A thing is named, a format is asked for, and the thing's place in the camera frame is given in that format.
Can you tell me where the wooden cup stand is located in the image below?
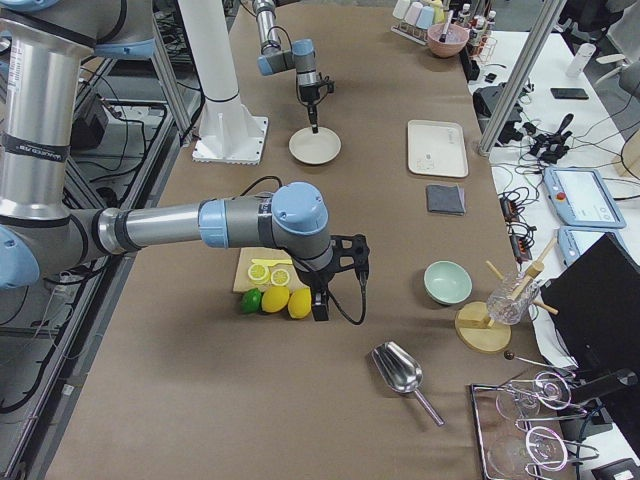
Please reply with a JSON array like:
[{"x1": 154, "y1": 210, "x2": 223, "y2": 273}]
[{"x1": 455, "y1": 237, "x2": 559, "y2": 354}]

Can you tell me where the yellow plastic knife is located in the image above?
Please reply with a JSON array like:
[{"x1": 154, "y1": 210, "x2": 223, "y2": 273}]
[{"x1": 251, "y1": 258, "x2": 293, "y2": 267}]

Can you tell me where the lemon slice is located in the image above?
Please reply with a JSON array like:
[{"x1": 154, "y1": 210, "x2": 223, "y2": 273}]
[
  {"x1": 247, "y1": 263, "x2": 270, "y2": 284},
  {"x1": 270, "y1": 268, "x2": 291, "y2": 286}
]

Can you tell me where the lower lemon slice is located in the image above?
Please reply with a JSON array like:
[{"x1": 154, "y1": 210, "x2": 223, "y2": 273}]
[{"x1": 270, "y1": 268, "x2": 291, "y2": 286}]

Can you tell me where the upper lemon slice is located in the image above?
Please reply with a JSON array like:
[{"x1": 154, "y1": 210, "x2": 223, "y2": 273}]
[{"x1": 247, "y1": 263, "x2": 270, "y2": 284}]

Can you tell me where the metal scoop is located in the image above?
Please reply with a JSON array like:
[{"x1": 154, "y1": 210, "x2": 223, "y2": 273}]
[{"x1": 371, "y1": 341, "x2": 445, "y2": 427}]

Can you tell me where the teach pendant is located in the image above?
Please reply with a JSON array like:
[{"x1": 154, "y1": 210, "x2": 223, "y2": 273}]
[
  {"x1": 543, "y1": 167, "x2": 626, "y2": 229},
  {"x1": 556, "y1": 226, "x2": 626, "y2": 267}
]

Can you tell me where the far teach pendant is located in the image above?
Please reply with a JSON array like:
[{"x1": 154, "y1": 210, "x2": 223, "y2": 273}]
[{"x1": 543, "y1": 167, "x2": 626, "y2": 229}]

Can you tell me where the glass cup on stand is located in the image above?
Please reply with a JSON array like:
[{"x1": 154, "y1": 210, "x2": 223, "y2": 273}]
[{"x1": 487, "y1": 273, "x2": 540, "y2": 325}]

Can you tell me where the pink bowl with ice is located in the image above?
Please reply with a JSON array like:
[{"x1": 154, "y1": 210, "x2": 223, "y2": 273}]
[{"x1": 427, "y1": 23, "x2": 469, "y2": 58}]

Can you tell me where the black monitor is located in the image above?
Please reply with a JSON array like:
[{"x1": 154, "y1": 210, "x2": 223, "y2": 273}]
[{"x1": 538, "y1": 231, "x2": 640, "y2": 396}]

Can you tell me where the near teach pendant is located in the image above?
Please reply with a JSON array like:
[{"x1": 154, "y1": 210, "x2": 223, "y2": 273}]
[{"x1": 556, "y1": 226, "x2": 626, "y2": 267}]

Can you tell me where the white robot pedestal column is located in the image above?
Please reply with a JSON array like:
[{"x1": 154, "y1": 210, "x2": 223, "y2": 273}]
[{"x1": 179, "y1": 0, "x2": 268, "y2": 165}]

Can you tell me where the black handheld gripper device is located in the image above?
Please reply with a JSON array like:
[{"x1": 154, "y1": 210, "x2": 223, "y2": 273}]
[{"x1": 522, "y1": 113, "x2": 574, "y2": 164}]

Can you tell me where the wooden cutting board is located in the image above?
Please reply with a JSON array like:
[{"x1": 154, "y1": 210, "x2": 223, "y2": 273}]
[{"x1": 232, "y1": 247, "x2": 304, "y2": 293}]

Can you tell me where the camera cable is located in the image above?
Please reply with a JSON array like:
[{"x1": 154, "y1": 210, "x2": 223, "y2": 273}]
[{"x1": 327, "y1": 264, "x2": 372, "y2": 326}]

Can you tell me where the aluminium frame post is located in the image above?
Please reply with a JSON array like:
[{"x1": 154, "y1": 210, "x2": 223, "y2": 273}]
[{"x1": 478, "y1": 0, "x2": 566, "y2": 157}]

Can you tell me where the wire glass rack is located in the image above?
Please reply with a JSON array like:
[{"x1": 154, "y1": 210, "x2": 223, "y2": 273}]
[{"x1": 469, "y1": 370, "x2": 599, "y2": 479}]

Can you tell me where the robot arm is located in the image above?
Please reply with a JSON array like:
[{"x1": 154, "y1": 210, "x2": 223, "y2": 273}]
[
  {"x1": 1, "y1": 1, "x2": 369, "y2": 321},
  {"x1": 251, "y1": 0, "x2": 335, "y2": 134}
]

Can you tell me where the mint green bowl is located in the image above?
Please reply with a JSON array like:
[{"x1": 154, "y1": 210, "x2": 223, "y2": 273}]
[{"x1": 423, "y1": 260, "x2": 472, "y2": 305}]

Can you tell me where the grey folded cloth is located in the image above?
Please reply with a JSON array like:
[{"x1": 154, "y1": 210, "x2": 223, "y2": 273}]
[{"x1": 426, "y1": 184, "x2": 466, "y2": 216}]

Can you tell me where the white rabbit tray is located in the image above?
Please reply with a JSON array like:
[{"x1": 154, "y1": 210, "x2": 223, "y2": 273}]
[{"x1": 407, "y1": 120, "x2": 469, "y2": 178}]

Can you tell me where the black smartphone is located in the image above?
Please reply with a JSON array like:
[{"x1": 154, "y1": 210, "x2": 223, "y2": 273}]
[{"x1": 550, "y1": 88, "x2": 589, "y2": 100}]

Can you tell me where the metal muddler in bowl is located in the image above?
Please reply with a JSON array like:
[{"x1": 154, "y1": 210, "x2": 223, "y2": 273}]
[{"x1": 439, "y1": 10, "x2": 455, "y2": 43}]

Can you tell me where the yellow lemon near scoop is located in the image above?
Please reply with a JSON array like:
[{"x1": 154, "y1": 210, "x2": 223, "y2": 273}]
[{"x1": 287, "y1": 287, "x2": 312, "y2": 319}]

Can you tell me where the cream round plate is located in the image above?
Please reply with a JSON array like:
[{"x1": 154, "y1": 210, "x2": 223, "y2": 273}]
[{"x1": 289, "y1": 127, "x2": 342, "y2": 165}]

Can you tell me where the pastel cup rack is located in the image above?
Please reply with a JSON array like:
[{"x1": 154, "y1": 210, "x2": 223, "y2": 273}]
[{"x1": 391, "y1": 0, "x2": 445, "y2": 43}]

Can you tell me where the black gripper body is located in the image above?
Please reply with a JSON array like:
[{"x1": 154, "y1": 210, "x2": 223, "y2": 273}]
[
  {"x1": 297, "y1": 74, "x2": 335, "y2": 134},
  {"x1": 292, "y1": 234, "x2": 370, "y2": 322}
]

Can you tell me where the green lime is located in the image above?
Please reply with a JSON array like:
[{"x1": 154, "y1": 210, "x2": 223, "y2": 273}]
[{"x1": 240, "y1": 288, "x2": 262, "y2": 314}]

